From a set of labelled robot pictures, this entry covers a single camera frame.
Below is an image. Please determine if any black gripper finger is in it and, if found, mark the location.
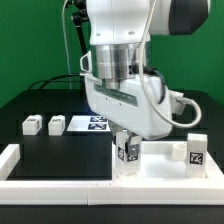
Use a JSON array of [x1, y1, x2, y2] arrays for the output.
[[109, 121, 123, 145], [128, 132, 142, 156]]

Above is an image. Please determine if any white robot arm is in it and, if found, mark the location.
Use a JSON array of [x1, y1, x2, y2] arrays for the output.
[[74, 0, 211, 157]]

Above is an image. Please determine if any white U-shaped fence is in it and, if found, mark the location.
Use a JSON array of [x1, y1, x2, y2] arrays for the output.
[[0, 144, 224, 205]]

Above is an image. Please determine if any black cable bundle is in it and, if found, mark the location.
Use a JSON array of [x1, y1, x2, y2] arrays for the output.
[[27, 73, 88, 91]]

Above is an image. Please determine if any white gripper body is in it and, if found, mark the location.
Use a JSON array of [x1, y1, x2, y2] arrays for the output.
[[80, 51, 172, 140]]

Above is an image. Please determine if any white square tabletop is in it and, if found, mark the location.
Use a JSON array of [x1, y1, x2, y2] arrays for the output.
[[113, 141, 224, 180]]

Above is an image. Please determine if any white marker sheet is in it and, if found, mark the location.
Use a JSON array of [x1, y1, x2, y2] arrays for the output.
[[67, 116, 110, 132]]

